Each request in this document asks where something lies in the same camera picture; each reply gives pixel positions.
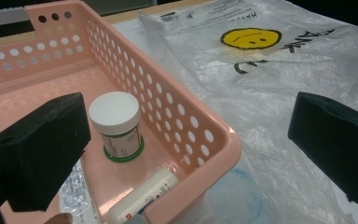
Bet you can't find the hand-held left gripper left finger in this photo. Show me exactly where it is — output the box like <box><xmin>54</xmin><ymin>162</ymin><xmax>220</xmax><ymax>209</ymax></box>
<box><xmin>0</xmin><ymin>91</ymin><xmax>91</xmax><ymax>213</ymax></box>

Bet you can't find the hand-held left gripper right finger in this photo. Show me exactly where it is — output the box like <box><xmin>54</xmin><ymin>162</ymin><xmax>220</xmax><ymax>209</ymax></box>
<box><xmin>287</xmin><ymin>91</ymin><xmax>358</xmax><ymax>203</ymax></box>

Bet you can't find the pink perforated plastic basket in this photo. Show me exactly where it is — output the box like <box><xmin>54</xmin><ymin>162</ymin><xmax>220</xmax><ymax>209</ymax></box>
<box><xmin>0</xmin><ymin>0</ymin><xmax>242</xmax><ymax>224</ymax></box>

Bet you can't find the white jar with green base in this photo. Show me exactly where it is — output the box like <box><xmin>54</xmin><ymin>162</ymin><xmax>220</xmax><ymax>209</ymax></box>
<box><xmin>88</xmin><ymin>91</ymin><xmax>145</xmax><ymax>163</ymax></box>

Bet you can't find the clear plastic bag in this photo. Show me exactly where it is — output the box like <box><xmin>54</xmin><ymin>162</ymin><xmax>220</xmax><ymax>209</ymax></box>
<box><xmin>138</xmin><ymin>0</ymin><xmax>358</xmax><ymax>224</ymax></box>

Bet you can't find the white tube with red label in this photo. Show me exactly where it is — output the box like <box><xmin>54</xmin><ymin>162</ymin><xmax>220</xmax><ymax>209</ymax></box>
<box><xmin>105</xmin><ymin>167</ymin><xmax>180</xmax><ymax>224</ymax></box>

